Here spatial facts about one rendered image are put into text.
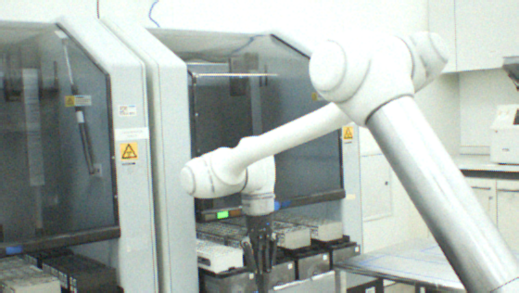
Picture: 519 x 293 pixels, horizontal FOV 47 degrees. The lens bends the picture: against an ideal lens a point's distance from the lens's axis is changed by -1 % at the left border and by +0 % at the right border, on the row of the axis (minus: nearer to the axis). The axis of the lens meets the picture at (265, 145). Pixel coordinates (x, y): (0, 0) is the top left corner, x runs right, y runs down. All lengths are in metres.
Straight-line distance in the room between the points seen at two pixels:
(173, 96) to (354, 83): 0.79
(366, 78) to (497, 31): 3.11
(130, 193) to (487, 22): 3.02
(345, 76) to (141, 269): 0.91
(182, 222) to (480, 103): 3.20
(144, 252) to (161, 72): 0.51
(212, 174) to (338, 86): 0.52
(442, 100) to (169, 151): 3.08
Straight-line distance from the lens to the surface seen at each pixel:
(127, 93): 1.70
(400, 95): 1.12
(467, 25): 4.31
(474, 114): 4.67
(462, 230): 1.05
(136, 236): 1.73
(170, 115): 1.76
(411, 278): 1.70
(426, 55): 1.25
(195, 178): 1.50
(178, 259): 1.81
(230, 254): 1.84
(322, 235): 2.13
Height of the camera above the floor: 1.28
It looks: 3 degrees down
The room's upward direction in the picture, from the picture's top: 3 degrees counter-clockwise
